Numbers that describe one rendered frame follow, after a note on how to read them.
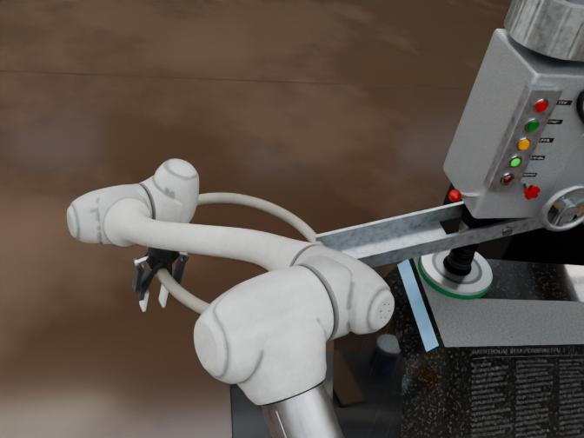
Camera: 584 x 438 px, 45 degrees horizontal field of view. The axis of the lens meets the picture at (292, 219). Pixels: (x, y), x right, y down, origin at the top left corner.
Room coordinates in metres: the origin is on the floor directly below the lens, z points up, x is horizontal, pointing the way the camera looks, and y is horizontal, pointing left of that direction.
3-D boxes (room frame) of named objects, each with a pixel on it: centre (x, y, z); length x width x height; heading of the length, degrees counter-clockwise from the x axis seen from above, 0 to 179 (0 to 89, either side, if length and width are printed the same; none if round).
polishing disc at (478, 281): (1.58, -0.50, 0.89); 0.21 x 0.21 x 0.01
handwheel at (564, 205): (1.51, -0.66, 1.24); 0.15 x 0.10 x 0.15; 111
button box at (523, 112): (1.45, -0.48, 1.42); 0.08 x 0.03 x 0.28; 111
